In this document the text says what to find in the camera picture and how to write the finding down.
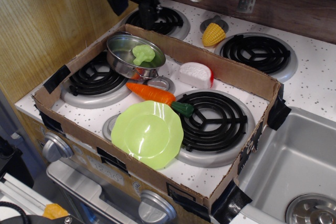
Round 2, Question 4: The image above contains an orange toy carrot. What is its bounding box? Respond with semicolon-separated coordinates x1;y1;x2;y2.
126;82;194;118

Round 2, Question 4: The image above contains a grey plastic sink basin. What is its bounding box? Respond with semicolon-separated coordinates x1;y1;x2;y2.
237;108;335;223

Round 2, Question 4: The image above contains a right silver stove knob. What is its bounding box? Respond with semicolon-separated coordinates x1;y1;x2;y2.
138;190;177;224

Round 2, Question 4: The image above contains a silver oven door handle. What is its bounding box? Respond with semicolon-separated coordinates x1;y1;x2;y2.
47;161;135;223

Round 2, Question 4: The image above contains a front right black burner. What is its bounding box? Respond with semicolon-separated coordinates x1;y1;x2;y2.
177;89;255;168

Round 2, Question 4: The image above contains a left silver stove knob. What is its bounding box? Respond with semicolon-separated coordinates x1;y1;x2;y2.
42;132;74;163

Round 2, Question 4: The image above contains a yellow toy corn cob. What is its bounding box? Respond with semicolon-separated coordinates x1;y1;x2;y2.
202;23;226;47

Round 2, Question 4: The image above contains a front left black burner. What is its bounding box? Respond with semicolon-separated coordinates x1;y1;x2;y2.
61;51;131;109

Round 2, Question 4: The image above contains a light green toy broccoli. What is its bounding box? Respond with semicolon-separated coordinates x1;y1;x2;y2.
132;45;155;66

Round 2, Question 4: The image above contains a metal sink drain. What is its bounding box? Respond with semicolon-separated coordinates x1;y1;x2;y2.
284;193;335;223

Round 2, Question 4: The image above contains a back right black burner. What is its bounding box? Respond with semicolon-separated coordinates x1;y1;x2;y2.
214;33;298;82

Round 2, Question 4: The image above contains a black burner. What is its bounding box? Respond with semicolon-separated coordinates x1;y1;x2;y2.
177;89;255;168
122;7;191;40
61;51;131;109
214;33;298;82

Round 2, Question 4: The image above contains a black cable bottom left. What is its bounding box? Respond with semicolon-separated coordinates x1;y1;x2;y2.
0;200;31;224

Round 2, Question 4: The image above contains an orange yellow object bottom left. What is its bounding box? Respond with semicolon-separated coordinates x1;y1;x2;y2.
42;203;69;220

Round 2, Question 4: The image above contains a small steel pan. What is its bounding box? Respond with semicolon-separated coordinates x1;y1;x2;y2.
107;32;166;80

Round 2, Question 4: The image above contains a white red toy cheese wedge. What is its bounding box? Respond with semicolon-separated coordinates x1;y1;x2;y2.
178;62;214;89

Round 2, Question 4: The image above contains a brown cardboard fence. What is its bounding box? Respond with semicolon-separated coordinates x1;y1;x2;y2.
33;25;283;211

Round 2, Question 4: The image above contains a back left black burner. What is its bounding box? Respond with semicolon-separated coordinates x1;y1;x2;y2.
122;7;191;40

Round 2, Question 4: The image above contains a silver stove knob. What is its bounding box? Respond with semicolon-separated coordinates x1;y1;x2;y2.
42;132;74;163
138;190;177;224

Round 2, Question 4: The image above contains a light green plastic plate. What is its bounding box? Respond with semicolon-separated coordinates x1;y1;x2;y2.
111;101;184;170

